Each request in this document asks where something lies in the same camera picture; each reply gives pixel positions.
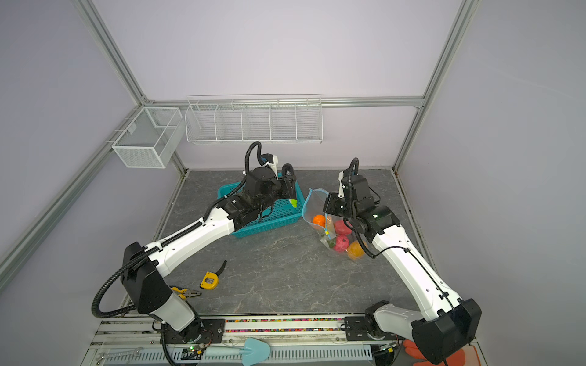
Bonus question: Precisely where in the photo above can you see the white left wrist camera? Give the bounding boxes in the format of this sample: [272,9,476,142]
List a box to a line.
[261,153,279,176]

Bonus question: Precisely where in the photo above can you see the teal plastic basket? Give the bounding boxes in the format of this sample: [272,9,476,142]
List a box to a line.
[233,185,305,238]

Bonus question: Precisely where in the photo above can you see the dark thin eggplant toy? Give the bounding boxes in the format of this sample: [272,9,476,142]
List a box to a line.
[281,163,298,207]

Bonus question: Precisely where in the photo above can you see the white wire wall rack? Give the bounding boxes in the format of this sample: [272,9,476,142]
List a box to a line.
[185,94,324,143]

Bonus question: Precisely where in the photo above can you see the silver wrench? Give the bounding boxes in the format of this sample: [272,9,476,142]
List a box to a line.
[96,347,144,365]

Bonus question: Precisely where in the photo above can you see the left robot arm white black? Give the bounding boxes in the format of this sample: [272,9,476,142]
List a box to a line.
[91,141,297,343]

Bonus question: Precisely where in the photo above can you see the red pepper toy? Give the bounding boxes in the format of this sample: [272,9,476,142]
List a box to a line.
[334,220,353,236]

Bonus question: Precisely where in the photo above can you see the orange gloved hand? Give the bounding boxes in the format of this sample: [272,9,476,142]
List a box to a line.
[403,340,481,366]

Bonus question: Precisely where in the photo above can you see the yellow tape measure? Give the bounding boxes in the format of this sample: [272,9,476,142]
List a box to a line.
[200,260,227,291]

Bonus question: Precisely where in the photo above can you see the clear zip top bag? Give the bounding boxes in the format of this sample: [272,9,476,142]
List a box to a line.
[302,188,366,261]

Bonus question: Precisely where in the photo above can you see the white mesh wall box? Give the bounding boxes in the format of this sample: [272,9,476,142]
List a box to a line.
[112,107,186,169]

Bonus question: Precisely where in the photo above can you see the small orange toy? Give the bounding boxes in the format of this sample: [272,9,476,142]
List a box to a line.
[312,214,326,227]

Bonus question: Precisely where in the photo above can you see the yellow handled pliers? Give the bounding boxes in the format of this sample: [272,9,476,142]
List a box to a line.
[171,286,201,300]

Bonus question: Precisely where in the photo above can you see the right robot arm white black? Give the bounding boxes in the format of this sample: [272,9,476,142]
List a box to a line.
[324,158,482,365]

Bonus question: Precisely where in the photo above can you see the teal silicone spatula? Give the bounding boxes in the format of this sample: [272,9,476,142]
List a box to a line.
[204,338,271,366]

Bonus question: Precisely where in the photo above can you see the pink dragon fruit toy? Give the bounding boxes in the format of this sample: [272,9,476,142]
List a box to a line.
[334,235,350,253]

